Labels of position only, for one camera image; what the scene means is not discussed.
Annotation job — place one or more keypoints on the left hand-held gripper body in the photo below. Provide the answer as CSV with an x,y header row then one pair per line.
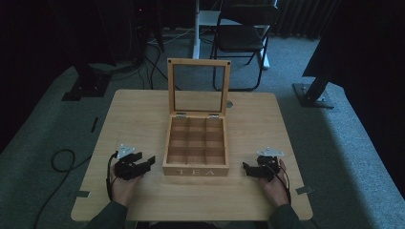
x,y
124,169

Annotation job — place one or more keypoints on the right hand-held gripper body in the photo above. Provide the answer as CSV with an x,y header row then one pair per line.
x,y
269,165

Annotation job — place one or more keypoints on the wooden tea box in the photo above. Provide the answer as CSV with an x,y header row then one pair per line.
x,y
196,144

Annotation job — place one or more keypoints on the person's left hand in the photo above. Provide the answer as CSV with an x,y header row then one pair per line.
x,y
122,189

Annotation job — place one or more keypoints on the person's right hand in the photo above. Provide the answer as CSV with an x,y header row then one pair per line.
x,y
275,189

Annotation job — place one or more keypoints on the grey tape piece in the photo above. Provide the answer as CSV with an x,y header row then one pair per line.
x,y
304,190
82,193

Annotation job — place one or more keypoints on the black tape strip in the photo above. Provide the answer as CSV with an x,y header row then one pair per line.
x,y
94,124

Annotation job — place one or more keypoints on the small round grey disc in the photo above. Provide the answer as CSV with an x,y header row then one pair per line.
x,y
229,103

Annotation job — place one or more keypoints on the black metal stand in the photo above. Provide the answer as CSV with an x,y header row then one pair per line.
x,y
313,93
89,84

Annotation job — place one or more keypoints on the black folding chair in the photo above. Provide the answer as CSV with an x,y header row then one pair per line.
x,y
238,38

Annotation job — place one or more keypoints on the dark cloth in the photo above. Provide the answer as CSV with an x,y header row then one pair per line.
x,y
369,63

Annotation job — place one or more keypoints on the dark pleated curtain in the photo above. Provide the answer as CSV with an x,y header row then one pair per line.
x,y
302,16

